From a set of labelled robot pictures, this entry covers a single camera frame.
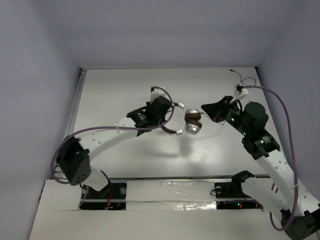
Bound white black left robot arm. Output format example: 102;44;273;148
56;96;174;197

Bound aluminium rail left side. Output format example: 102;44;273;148
50;67;87;184

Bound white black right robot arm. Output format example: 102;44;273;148
201;96;320;240

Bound thin black headphone cable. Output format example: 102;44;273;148
199;68;258;138

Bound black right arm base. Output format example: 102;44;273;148
210;170;263;210

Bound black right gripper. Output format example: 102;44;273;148
201;95;252;137

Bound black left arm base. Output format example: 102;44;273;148
79;182;127;211

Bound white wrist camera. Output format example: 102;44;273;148
150;86;166;103
232;83;249;102

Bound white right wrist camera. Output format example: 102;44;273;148
232;83;249;102

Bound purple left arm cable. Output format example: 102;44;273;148
52;86;176;185

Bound aluminium rail front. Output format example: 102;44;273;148
51;174;271;181

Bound white front cover panel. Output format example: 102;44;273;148
30;180;287;240

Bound aluminium rail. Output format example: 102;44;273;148
51;174;271;181
50;67;87;184

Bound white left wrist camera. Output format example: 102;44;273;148
150;86;166;103

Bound brown silver headphones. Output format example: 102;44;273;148
161;102;203;135

